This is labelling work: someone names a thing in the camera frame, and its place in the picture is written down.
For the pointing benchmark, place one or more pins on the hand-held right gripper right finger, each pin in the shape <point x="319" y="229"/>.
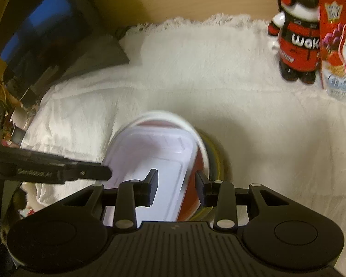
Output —
<point x="202" y="188"/>

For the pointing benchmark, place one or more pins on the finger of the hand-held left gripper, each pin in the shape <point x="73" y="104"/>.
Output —
<point x="89" y="173"/>

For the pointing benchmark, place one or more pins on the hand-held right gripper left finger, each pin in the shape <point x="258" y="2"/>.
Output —
<point x="152" y="187"/>

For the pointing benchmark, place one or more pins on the stainless steel bowl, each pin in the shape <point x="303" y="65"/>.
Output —
<point x="217" y="161"/>

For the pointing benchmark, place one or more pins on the pink rectangular plastic tray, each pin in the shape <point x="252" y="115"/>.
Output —
<point x="150" y="155"/>

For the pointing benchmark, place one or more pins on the white plastic bowl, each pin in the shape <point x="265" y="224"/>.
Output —
<point x="178" y="122"/>

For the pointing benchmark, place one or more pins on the white fringed towel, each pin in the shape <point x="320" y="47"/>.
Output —
<point x="219" y="78"/>

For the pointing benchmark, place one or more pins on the black monitor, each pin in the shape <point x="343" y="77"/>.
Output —
<point x="49" y="34"/>

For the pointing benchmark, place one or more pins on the red and black robot figure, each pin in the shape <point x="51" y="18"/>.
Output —
<point x="298" y="43"/>

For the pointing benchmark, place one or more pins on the red cereal bag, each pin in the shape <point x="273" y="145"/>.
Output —
<point x="341" y="43"/>

